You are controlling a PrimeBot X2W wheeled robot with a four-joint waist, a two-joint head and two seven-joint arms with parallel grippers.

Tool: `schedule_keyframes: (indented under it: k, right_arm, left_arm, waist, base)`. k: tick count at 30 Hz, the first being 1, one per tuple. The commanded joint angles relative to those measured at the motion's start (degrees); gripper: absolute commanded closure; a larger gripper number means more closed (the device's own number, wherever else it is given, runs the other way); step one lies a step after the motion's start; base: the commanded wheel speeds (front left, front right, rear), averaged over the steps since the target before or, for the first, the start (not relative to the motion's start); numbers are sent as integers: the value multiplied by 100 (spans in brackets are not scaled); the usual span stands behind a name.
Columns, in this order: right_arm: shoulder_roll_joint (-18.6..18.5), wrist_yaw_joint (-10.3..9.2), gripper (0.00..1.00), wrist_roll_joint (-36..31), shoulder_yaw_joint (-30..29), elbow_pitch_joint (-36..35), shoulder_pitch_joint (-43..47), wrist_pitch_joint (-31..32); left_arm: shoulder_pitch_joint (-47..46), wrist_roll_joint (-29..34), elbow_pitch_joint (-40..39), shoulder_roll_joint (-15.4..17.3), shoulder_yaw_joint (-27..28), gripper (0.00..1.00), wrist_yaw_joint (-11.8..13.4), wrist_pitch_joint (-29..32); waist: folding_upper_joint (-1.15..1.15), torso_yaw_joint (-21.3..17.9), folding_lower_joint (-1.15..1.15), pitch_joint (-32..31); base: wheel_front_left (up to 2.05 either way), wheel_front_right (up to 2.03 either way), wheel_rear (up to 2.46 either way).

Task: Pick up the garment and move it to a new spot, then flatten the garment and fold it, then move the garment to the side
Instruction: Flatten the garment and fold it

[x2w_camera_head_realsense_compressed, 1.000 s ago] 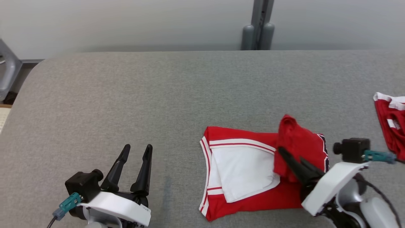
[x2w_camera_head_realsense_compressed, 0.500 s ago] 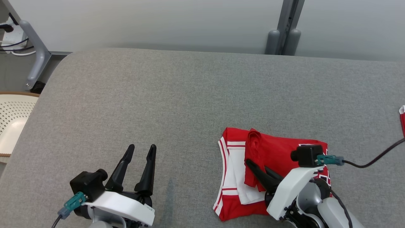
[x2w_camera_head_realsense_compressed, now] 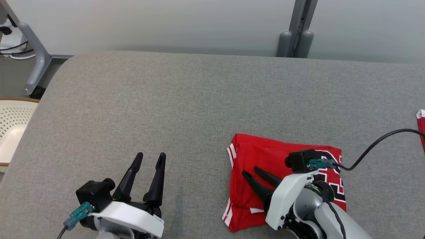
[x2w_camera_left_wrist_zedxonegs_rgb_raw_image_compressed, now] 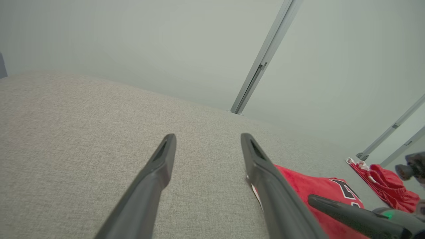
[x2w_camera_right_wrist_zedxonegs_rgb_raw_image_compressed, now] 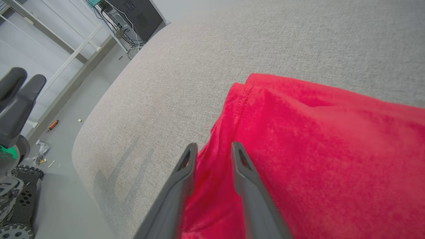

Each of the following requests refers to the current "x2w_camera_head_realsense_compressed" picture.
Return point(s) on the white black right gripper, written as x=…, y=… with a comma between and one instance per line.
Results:
x=287, y=199

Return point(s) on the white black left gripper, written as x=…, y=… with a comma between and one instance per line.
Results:
x=132, y=219

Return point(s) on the red white sports jersey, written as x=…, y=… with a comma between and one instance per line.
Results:
x=249, y=156

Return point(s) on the red shorts with white trim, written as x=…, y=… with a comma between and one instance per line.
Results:
x=422, y=129

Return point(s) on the cream perforated laundry basket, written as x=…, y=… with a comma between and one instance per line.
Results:
x=15, y=129

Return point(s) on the black caster foot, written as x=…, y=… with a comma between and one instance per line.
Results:
x=38, y=93

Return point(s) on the grey metal table leg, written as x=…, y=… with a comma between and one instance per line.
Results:
x=36, y=56

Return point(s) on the white power strip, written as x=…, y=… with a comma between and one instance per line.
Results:
x=11, y=38

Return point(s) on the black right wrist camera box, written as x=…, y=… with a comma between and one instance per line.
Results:
x=300, y=161

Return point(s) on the grey partition post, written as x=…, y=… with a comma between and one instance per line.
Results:
x=297, y=33

